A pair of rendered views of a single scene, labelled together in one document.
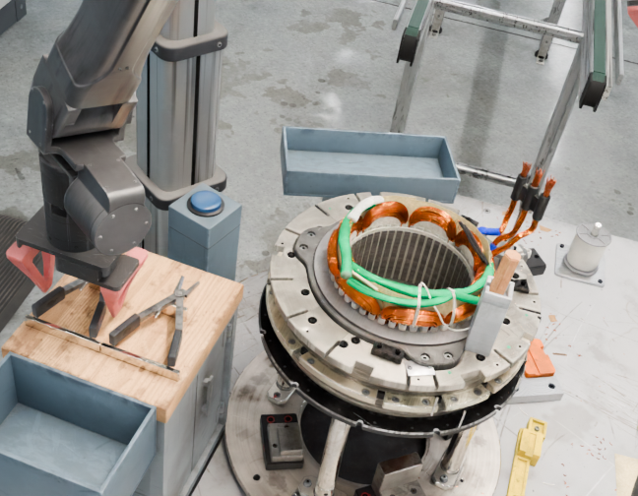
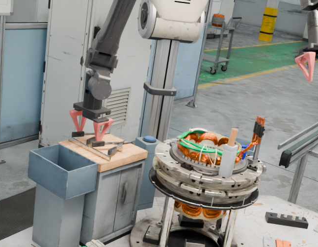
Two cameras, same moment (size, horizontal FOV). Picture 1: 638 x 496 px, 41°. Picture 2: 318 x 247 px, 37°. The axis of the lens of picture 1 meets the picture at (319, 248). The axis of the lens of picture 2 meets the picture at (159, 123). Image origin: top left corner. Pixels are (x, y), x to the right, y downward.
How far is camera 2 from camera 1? 0.75 m
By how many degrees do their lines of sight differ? 32
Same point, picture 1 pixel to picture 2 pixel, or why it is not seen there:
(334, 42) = (273, 186)
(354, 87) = not seen: hidden behind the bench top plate
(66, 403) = (71, 165)
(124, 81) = (112, 44)
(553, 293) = (309, 235)
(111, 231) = (97, 88)
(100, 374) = (85, 154)
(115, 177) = (103, 74)
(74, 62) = (99, 36)
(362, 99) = not seen: hidden behind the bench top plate
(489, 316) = (226, 156)
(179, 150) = (150, 133)
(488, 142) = not seen: outside the picture
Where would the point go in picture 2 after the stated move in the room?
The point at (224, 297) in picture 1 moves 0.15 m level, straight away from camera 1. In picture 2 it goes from (139, 151) to (155, 138)
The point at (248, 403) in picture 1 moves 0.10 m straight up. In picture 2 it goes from (146, 223) to (151, 196)
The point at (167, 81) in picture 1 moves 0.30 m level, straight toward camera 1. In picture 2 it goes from (150, 102) to (126, 124)
